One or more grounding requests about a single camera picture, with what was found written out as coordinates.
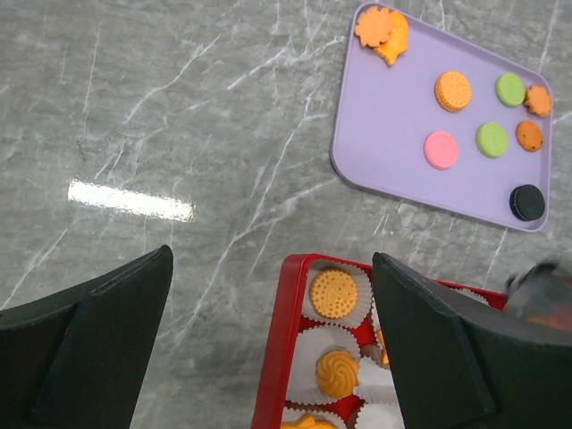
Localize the orange swirl cookie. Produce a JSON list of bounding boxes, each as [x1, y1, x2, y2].
[[315, 349, 359, 400]]

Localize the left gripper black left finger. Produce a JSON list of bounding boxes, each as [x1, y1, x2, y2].
[[1, 245, 173, 428]]

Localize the brown chip cookie right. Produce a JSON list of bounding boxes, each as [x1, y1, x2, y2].
[[516, 121, 543, 152]]

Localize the orange fish cookie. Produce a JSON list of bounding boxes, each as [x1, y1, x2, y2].
[[280, 414, 336, 429], [375, 330, 389, 366]]

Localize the white paper cup middle left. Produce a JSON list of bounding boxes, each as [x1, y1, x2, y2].
[[286, 326, 360, 405]]

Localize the black sandwich cookie right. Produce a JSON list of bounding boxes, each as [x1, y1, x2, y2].
[[509, 184, 546, 222]]

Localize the red box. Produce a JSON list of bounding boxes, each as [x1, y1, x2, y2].
[[252, 253, 507, 428]]

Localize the white paper cup bottom left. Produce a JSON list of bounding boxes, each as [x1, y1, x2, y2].
[[281, 402, 355, 428]]

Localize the white paper cup top left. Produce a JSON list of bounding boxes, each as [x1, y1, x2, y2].
[[302, 258, 372, 329]]

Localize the orange dotted round cookie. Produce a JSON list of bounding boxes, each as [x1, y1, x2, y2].
[[309, 268, 358, 319]]

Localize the white paper cup centre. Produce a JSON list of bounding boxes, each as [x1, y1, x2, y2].
[[353, 357, 398, 404]]

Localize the green macaron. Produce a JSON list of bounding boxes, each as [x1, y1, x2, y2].
[[475, 122, 509, 158], [495, 72, 526, 107]]

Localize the green macaron upper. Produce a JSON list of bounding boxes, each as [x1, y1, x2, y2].
[[495, 72, 526, 107]]

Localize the pink macaron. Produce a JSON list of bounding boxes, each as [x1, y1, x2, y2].
[[423, 130, 458, 170]]

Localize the white paper cup bottom middle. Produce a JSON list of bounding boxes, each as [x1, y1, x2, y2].
[[355, 403, 405, 429]]

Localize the lavender tray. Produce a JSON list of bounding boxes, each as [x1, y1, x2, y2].
[[330, 16, 552, 232]]

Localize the metal tongs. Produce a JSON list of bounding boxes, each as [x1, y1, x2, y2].
[[504, 259, 571, 331]]

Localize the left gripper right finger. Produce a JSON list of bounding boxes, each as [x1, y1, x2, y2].
[[373, 253, 571, 428]]

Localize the green macaron lower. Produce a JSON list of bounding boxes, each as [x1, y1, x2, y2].
[[475, 122, 509, 158]]

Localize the orange fish cookie corner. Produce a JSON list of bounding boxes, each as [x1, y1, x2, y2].
[[374, 11, 408, 66]]

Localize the orange round sandwich cookie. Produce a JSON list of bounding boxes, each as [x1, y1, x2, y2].
[[434, 71, 472, 113]]

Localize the small orange flower cookie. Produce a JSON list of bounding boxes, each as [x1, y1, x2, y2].
[[524, 85, 553, 118]]

